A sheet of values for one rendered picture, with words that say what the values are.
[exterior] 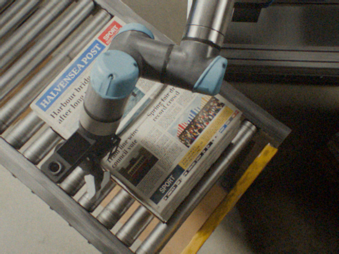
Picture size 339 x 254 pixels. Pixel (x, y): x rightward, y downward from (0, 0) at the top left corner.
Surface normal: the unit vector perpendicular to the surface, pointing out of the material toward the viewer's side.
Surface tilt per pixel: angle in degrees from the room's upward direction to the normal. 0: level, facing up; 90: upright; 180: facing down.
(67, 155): 1
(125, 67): 30
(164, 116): 2
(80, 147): 1
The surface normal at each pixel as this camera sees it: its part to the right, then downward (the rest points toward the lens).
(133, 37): 0.13, -0.69
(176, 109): -0.05, -0.33
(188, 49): -0.54, -0.22
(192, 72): -0.14, 0.14
